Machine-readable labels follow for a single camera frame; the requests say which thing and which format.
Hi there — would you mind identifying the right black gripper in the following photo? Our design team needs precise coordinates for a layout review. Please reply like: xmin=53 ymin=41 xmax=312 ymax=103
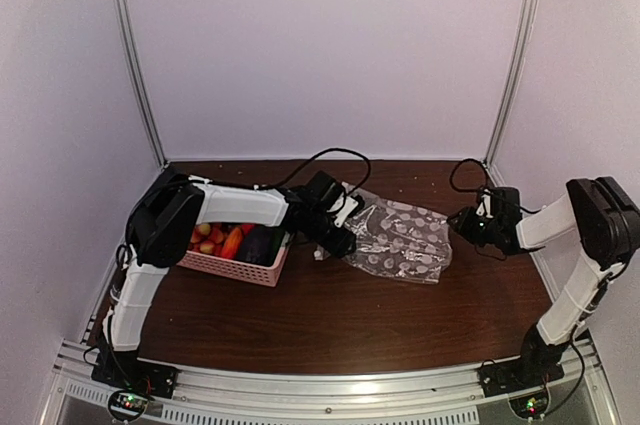
xmin=447 ymin=205 xmax=502 ymax=247

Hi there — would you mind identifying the clear zip top bag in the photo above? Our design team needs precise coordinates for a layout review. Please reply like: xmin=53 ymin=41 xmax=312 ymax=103
xmin=342 ymin=190 xmax=453 ymax=284

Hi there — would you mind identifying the dark purple fake eggplant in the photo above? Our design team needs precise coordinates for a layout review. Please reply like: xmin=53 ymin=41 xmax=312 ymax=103
xmin=234 ymin=225 xmax=276 ymax=266

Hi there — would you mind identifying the pink plastic basket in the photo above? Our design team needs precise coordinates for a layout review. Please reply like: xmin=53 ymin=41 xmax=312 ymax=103
xmin=178 ymin=223 xmax=292 ymax=287

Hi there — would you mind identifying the red orange fake tomato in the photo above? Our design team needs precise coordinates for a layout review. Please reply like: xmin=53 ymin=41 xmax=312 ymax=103
xmin=219 ymin=226 xmax=245 ymax=260

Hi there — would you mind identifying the fake lychee bunch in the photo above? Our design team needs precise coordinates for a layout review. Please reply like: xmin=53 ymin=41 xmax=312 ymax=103
xmin=187 ymin=223 xmax=228 ymax=256

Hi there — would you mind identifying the green fake cucumber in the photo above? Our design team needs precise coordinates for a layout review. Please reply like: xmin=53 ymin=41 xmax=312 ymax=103
xmin=271 ymin=228 xmax=286 ymax=254

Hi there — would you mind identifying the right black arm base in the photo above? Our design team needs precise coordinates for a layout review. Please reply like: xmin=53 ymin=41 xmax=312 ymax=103
xmin=477 ymin=326 xmax=568 ymax=397

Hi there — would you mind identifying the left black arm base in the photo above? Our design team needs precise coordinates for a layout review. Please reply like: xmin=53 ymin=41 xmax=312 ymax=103
xmin=91 ymin=337 xmax=179 ymax=399

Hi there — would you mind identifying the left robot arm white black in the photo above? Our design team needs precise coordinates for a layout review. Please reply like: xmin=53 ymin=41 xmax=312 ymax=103
xmin=101 ymin=169 xmax=364 ymax=389

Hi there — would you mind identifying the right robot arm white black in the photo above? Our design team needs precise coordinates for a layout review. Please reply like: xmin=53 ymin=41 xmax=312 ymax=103
xmin=447 ymin=176 xmax=639 ymax=387

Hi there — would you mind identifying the right circuit board with leds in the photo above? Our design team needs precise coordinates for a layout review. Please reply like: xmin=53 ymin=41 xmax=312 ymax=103
xmin=509 ymin=395 xmax=549 ymax=420

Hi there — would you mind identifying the circuit board with leds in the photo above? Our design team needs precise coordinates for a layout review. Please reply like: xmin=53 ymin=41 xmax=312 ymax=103
xmin=509 ymin=395 xmax=549 ymax=420
xmin=107 ymin=390 xmax=150 ymax=421

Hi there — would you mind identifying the left circuit board with leds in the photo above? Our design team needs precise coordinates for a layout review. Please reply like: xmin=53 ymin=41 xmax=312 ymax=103
xmin=107 ymin=390 xmax=150 ymax=421

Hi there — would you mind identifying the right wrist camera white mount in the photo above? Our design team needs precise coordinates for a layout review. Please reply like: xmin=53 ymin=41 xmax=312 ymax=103
xmin=476 ymin=187 xmax=494 ymax=219

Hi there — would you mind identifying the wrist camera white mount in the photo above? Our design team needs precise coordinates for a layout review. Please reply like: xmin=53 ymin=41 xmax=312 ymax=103
xmin=476 ymin=187 xmax=494 ymax=219
xmin=329 ymin=182 xmax=365 ymax=228

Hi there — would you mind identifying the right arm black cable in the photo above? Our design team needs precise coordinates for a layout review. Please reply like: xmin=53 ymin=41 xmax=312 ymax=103
xmin=449 ymin=158 xmax=494 ymax=196

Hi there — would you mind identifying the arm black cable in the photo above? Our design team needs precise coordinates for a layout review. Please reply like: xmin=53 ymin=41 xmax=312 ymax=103
xmin=449 ymin=158 xmax=494 ymax=196
xmin=259 ymin=146 xmax=372 ymax=196

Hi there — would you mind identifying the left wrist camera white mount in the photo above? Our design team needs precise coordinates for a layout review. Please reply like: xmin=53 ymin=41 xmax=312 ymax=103
xmin=329 ymin=182 xmax=365 ymax=228

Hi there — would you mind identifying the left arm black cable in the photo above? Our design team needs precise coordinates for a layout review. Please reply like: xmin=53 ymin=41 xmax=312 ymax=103
xmin=259 ymin=146 xmax=372 ymax=196

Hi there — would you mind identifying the front aluminium rail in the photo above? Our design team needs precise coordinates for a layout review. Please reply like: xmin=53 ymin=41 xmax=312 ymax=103
xmin=49 ymin=334 xmax=606 ymax=425

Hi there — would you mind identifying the right aluminium frame post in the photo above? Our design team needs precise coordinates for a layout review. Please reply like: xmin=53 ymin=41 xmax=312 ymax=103
xmin=484 ymin=0 xmax=539 ymax=171

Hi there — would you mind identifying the aluminium frame post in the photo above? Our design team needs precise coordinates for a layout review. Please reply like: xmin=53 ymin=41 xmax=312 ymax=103
xmin=484 ymin=0 xmax=539 ymax=171
xmin=114 ymin=0 xmax=167 ymax=168

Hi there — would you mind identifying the left aluminium frame post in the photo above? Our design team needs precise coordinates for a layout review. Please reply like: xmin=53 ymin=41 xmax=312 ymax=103
xmin=114 ymin=0 xmax=167 ymax=168

